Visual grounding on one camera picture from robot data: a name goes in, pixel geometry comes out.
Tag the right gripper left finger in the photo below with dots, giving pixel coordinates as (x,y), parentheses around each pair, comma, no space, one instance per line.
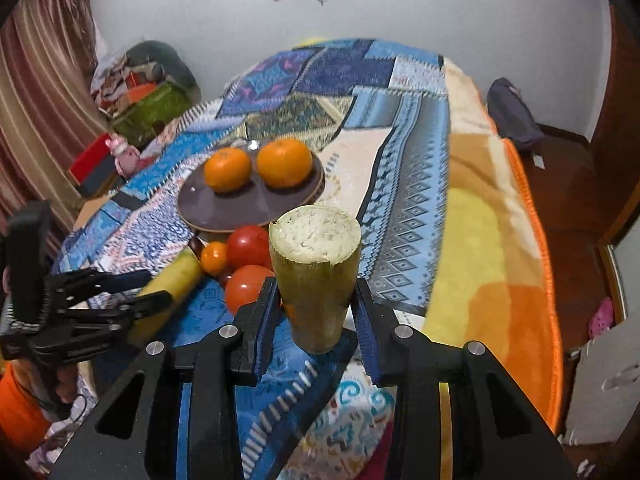
(132,433)

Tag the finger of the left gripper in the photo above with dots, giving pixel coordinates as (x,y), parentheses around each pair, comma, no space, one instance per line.
(81,285)
(103,326)

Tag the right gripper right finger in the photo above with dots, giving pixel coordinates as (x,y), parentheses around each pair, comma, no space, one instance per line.
(495,431)

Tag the lower red tomato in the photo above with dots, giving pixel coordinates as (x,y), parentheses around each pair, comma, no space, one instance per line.
(244,286)

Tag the red tomato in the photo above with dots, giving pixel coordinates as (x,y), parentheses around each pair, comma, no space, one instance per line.
(248,245)
(244,286)

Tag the small tangerine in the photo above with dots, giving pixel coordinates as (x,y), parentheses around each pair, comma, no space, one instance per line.
(213,258)

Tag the upper red tomato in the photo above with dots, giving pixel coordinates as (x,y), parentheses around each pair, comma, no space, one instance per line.
(248,245)

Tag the pink plush toy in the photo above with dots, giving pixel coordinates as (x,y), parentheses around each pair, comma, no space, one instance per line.
(126,156)

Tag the dark brown round plate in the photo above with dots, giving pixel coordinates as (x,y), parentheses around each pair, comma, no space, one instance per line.
(205,211)

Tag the pink slipper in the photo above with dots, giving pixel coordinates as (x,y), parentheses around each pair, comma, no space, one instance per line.
(602,320)

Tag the left orange on plate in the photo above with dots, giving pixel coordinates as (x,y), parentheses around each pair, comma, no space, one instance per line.
(227,170)

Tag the orange on plate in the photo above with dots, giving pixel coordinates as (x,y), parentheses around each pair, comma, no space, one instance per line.
(284,163)
(227,170)

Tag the right orange on plate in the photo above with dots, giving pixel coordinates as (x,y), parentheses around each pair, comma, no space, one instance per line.
(284,163)

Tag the striped red curtain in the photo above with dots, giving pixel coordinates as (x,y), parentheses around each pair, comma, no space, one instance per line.
(48,56)

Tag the grey green cushion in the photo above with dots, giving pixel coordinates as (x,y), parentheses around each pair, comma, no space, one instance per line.
(153,51)

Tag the dark grey bag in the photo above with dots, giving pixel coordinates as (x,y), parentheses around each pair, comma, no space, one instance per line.
(512,117)

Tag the wooden wardrobe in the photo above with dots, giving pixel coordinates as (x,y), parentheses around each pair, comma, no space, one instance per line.
(615,144)

